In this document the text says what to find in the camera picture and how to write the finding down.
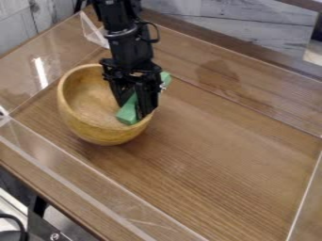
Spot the black cable under table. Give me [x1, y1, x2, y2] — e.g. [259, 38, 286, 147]
[0, 213, 30, 241]

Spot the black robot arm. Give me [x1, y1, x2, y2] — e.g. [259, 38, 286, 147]
[92, 0, 162, 120]

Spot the green rectangular block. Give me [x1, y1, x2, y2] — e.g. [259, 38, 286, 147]
[116, 72, 171, 125]

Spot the clear acrylic corner bracket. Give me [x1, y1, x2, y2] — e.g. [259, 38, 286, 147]
[79, 11, 110, 49]

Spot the black table leg bracket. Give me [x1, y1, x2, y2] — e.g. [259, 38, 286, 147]
[27, 196, 74, 241]

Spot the brown wooden bowl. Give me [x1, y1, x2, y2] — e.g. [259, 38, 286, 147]
[56, 64, 154, 146]

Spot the clear acrylic tray wall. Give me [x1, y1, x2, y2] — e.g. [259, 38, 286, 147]
[0, 106, 207, 241]

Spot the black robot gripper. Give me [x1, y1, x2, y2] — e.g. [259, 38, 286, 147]
[100, 22, 162, 120]

